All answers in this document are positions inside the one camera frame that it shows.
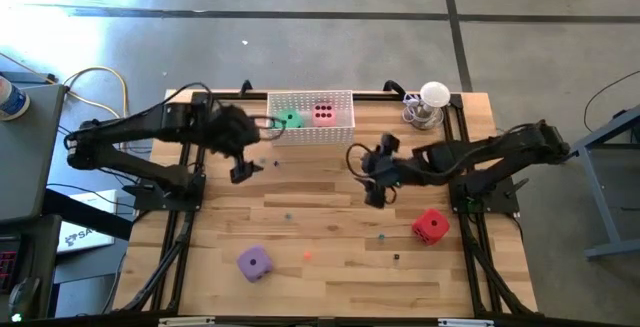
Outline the white perforated metal basket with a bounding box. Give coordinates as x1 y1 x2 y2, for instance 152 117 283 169
265 89 356 147

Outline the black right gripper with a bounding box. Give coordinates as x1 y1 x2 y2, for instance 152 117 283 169
361 133 419 211

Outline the silver aluminium strut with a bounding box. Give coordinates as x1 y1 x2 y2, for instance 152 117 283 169
437 318 495 327
158 316 217 327

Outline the white mushroom-shaped lamp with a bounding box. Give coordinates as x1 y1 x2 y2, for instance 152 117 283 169
405 80 452 132

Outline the yellow cable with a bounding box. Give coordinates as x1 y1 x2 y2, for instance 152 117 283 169
62 65 132 121

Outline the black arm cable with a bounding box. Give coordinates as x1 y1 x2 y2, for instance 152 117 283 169
345 141 375 182
147 81 288 142

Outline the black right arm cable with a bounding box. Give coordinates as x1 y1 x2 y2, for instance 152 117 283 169
345 141 375 182

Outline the large red foam die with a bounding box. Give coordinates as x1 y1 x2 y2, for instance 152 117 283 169
411 208 451 246

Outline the red backlit keyboard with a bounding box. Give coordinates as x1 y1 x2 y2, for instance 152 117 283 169
0 234 24 293

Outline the blue-grey metal table frame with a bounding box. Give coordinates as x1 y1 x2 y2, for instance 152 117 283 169
552 104 640 261

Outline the white coiled cable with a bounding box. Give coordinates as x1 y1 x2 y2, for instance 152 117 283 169
401 92 426 124

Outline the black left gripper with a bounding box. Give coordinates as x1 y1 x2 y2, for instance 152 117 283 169
199 104 265 185

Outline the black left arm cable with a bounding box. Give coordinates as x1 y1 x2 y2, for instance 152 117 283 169
147 81 288 142

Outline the large green foam die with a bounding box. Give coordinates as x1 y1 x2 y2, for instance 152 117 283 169
276 109 305 130

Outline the large pink foam die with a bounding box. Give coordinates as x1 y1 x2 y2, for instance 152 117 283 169
312 102 337 127

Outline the grey side desk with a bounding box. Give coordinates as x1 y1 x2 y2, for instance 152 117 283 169
0 70 69 224

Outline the black flat panel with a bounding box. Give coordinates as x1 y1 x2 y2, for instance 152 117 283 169
42 186 135 242

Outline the black computer mouse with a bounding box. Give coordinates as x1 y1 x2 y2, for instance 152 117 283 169
8 276 41 313

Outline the white printed box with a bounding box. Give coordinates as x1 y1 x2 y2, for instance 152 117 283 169
56 189 119 254

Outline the black aluminium table frame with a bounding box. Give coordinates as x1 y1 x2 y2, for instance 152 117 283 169
112 79 539 318

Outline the large purple foam die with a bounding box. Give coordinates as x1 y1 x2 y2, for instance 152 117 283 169
236 245 274 283

